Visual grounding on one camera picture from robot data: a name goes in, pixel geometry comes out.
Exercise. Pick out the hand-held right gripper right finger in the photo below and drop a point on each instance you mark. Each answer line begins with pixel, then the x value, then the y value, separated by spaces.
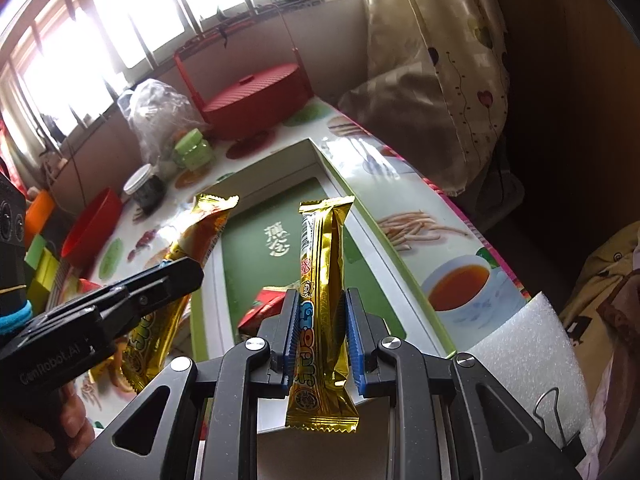
pixel 356 352

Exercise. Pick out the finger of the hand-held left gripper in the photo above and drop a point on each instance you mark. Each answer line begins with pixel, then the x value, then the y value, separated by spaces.
pixel 145 312
pixel 175 272

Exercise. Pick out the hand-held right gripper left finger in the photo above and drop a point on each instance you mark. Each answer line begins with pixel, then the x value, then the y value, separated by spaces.
pixel 289 342

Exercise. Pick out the gold snack bar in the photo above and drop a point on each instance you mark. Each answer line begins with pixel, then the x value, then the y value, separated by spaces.
pixel 200 235
pixel 320 285

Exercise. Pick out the green and white box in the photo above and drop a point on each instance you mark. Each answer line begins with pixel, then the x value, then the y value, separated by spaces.
pixel 240 260

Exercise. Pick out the person's left hand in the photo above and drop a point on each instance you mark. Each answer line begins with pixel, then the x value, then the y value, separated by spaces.
pixel 76 420

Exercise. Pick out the red snack packet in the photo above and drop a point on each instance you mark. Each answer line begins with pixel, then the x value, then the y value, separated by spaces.
pixel 265 305

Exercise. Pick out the yellow-green box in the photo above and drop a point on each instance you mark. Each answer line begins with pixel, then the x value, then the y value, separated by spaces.
pixel 44 277

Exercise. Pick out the dark jar with white lid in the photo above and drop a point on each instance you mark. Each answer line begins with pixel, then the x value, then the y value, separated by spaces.
pixel 147 190

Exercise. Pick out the red bowl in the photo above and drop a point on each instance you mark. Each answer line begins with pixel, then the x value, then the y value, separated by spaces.
pixel 92 230

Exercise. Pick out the green lidded jar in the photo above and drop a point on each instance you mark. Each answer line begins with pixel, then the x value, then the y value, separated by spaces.
pixel 195 152

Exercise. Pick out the orange box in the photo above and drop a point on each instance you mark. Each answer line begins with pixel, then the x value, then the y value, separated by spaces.
pixel 40 212

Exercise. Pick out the clear plastic bag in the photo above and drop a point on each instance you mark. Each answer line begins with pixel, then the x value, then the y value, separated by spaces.
pixel 155 110

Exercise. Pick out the white foam sheet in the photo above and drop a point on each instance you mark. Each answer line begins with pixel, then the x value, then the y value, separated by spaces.
pixel 525 340

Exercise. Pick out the black binder clip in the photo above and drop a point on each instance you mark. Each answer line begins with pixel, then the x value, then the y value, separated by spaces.
pixel 565 435

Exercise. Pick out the window with bars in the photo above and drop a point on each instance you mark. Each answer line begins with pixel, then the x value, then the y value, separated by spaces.
pixel 125 25

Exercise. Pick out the patterned beige blanket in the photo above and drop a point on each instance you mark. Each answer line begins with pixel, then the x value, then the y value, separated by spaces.
pixel 605 300

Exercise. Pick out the beige patterned curtain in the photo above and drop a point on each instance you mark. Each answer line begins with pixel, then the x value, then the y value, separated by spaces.
pixel 430 35

